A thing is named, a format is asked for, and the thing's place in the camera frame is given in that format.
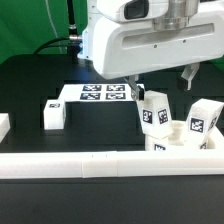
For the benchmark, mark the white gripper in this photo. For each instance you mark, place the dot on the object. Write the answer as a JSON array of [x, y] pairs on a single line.
[[138, 36]]

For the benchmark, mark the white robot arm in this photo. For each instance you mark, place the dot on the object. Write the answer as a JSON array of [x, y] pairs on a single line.
[[126, 38]]

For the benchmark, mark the white marker sheet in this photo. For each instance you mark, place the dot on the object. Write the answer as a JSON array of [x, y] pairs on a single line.
[[120, 92]]

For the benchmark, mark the white U-shaped fence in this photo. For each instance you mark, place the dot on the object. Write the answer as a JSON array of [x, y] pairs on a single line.
[[174, 161]]

